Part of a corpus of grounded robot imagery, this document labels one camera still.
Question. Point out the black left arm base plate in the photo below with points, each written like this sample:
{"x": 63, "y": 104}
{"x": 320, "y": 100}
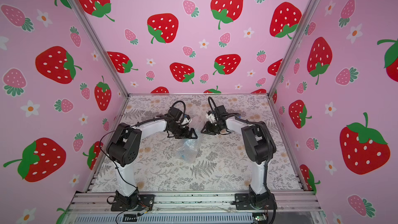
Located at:
{"x": 133, "y": 203}

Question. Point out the aluminium frame post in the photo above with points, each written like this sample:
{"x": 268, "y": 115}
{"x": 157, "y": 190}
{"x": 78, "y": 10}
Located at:
{"x": 298, "y": 34}
{"x": 96, "y": 42}

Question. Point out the aluminium frame post left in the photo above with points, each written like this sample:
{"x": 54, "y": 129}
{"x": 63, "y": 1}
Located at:
{"x": 96, "y": 42}

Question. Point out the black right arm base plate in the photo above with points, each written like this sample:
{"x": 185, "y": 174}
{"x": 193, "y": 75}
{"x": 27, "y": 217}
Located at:
{"x": 251, "y": 201}

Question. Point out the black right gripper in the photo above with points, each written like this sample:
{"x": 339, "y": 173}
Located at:
{"x": 210, "y": 128}

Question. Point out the clear bubble wrap sheet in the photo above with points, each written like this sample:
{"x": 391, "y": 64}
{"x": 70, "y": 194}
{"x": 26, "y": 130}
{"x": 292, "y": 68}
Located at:
{"x": 193, "y": 143}

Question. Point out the aluminium frame post right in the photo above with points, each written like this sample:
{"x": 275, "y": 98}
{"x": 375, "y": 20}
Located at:
{"x": 298, "y": 34}

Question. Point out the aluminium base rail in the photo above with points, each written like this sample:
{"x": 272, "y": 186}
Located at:
{"x": 204, "y": 207}

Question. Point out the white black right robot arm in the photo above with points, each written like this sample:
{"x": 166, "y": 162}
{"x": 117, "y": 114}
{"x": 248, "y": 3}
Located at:
{"x": 259, "y": 147}

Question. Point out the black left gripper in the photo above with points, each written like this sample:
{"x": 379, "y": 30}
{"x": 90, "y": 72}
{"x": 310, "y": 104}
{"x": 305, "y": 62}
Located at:
{"x": 185, "y": 135}

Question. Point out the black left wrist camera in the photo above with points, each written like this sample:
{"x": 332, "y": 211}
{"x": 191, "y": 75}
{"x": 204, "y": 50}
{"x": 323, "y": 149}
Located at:
{"x": 176, "y": 114}

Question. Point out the blue plastic wine glass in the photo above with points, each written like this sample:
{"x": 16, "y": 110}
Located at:
{"x": 187, "y": 152}

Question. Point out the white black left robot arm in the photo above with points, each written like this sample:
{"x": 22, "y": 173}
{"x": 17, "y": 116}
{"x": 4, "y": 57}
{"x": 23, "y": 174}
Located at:
{"x": 123, "y": 148}

